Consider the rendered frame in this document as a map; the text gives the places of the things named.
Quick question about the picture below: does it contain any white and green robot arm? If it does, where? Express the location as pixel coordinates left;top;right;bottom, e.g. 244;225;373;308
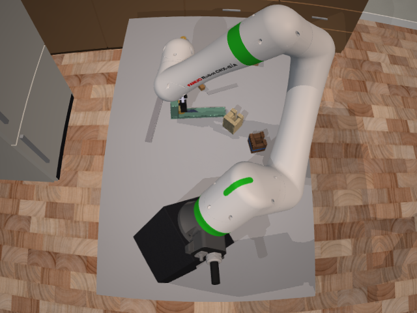
154;5;335;285

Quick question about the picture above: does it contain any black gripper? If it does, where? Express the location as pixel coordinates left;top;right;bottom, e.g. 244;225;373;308
179;95;188;113

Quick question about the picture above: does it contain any green l-shaped frame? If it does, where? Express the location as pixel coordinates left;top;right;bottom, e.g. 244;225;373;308
171;100;226;119

